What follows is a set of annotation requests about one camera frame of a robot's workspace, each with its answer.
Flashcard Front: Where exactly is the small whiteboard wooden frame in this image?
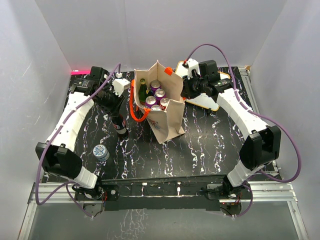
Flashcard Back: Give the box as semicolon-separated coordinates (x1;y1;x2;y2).
175;60;232;111

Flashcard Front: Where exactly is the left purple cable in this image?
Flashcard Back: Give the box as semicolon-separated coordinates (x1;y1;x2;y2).
34;62;123;221

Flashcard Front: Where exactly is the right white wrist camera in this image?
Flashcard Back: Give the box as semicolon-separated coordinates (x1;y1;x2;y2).
182;58;201;79

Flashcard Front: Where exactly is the pink tape strip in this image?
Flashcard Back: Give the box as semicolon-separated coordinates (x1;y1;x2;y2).
71;70;91;76

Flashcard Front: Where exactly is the aluminium frame rail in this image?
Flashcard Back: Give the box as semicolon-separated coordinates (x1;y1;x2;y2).
18;179;309;240

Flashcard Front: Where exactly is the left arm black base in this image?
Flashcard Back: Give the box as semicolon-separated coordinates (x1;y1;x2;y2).
72;182;119;202

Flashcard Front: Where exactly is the cola glass bottle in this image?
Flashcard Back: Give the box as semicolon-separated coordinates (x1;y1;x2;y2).
111;112;129;138

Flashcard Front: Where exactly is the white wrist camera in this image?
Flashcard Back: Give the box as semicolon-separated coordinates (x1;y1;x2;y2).
112;72;131;97
182;58;201;79

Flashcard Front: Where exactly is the blue white tin can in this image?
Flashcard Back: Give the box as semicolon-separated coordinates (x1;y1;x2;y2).
92;144;110;162

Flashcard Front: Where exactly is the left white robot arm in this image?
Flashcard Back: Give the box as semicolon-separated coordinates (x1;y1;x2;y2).
35;64;131;200

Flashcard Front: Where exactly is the red can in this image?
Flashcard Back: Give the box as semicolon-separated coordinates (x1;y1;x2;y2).
159;97;170;111
150;104;162;111

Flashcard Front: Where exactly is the green glass bottle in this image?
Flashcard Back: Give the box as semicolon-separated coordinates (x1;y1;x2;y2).
138;78;148;106

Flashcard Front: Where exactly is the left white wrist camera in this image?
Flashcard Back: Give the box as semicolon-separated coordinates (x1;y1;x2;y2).
112;72;131;97

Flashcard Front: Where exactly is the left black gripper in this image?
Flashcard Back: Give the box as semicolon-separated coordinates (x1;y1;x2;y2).
96;87;125;117

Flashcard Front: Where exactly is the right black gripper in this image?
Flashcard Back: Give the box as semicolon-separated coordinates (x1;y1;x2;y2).
181;72;208;100

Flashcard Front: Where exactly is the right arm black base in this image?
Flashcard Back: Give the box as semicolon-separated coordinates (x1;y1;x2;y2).
200;181;250;204

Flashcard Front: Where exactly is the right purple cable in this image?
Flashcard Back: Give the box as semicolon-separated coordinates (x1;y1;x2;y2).
183;43;302;218

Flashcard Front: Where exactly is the purple cable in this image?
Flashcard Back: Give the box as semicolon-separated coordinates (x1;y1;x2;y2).
34;62;123;221
183;43;302;218

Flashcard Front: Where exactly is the beige canvas tote bag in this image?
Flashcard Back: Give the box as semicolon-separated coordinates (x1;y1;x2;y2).
129;61;185;144

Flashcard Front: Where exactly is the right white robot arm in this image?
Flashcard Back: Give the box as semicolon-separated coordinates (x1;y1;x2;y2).
175;58;281;199

